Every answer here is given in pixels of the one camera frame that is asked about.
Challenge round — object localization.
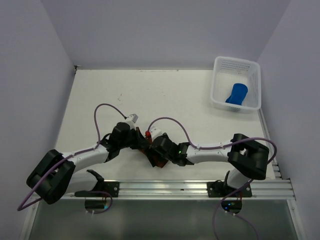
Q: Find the white plastic basket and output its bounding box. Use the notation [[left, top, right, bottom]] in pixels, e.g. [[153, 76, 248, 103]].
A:
[[210, 56, 262, 113]]

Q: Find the brown towel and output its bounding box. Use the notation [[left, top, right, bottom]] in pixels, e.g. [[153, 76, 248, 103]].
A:
[[135, 127, 168, 168]]

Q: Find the blue towel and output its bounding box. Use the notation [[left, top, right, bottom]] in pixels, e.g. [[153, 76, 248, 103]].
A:
[[225, 83, 248, 106]]

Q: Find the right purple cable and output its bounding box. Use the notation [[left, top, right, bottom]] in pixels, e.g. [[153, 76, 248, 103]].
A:
[[147, 116, 278, 240]]

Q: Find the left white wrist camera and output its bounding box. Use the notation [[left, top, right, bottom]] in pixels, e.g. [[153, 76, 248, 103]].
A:
[[125, 113, 139, 124]]

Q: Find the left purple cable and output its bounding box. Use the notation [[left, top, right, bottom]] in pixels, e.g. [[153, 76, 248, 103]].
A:
[[17, 103, 128, 212]]

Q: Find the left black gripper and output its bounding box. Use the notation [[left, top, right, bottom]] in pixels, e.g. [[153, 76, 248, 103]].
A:
[[118, 126, 150, 149]]

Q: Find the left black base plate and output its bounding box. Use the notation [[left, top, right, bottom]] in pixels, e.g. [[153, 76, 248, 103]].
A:
[[73, 180, 120, 199]]

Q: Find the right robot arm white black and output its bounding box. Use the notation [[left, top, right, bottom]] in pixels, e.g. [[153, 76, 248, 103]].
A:
[[150, 133, 270, 197]]

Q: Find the purple cable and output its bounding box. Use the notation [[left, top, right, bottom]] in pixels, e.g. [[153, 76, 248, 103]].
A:
[[17, 103, 128, 212], [147, 116, 278, 240]]

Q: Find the aluminium mounting rail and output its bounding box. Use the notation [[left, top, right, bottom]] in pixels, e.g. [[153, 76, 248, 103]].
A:
[[63, 176, 295, 200]]

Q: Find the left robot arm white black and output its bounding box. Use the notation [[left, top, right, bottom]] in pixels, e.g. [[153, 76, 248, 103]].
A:
[[26, 122, 151, 204]]

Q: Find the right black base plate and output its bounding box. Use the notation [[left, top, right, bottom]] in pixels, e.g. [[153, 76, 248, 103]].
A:
[[206, 180, 253, 198]]

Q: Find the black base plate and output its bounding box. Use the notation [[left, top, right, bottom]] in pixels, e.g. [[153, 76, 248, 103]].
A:
[[206, 180, 253, 198], [73, 180, 120, 199]]

